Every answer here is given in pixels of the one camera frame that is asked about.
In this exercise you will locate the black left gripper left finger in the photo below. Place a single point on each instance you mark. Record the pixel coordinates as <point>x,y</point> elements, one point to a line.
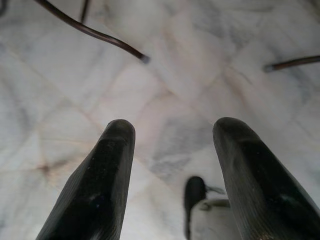
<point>100,185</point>

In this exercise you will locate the dark brown straight chair leg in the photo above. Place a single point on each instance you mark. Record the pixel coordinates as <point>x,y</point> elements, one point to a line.
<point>292,63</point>

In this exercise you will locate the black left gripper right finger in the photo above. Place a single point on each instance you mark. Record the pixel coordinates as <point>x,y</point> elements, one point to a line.
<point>255,185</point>

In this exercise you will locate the dark brown thin chair leg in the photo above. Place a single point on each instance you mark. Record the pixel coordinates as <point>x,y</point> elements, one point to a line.
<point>84,12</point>

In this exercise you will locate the robot black left foot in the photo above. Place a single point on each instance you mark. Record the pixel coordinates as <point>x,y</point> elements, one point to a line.
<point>193,197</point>

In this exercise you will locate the dark brown curved chair leg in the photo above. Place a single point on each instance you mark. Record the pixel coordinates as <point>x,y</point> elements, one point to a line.
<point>105,37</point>

